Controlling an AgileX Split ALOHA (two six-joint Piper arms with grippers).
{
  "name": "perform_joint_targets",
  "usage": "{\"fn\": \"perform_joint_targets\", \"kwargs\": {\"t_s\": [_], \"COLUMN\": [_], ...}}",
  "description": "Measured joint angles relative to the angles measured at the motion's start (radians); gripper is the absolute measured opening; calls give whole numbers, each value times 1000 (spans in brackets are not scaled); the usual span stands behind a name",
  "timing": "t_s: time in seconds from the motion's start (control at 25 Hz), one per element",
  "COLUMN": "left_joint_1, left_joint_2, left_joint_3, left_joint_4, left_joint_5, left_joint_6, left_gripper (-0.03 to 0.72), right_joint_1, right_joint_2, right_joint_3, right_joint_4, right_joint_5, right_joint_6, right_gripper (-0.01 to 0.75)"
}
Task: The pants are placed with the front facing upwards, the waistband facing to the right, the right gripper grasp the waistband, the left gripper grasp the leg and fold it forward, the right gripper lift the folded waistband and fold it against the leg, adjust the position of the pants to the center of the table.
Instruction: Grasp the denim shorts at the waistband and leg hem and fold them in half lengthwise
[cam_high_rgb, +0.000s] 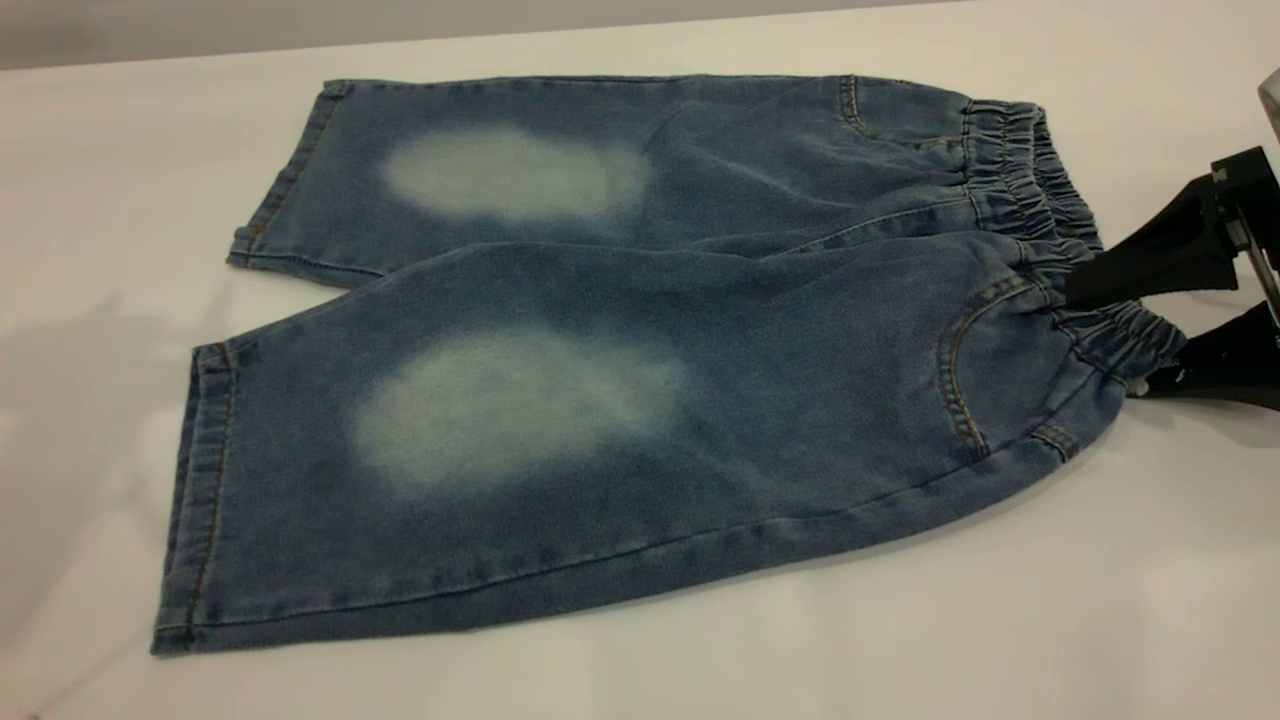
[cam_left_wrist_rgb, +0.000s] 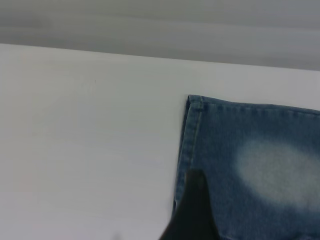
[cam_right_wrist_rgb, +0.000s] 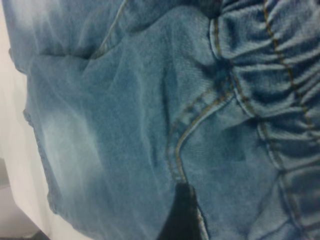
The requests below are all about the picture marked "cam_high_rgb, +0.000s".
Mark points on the blue denim shorts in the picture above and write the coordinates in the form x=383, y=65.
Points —
x=600, y=400

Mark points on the white tablecloth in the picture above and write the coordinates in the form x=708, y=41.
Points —
x=900, y=600

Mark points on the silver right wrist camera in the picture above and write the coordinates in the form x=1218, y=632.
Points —
x=1272, y=98

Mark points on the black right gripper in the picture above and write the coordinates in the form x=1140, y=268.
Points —
x=1250, y=200

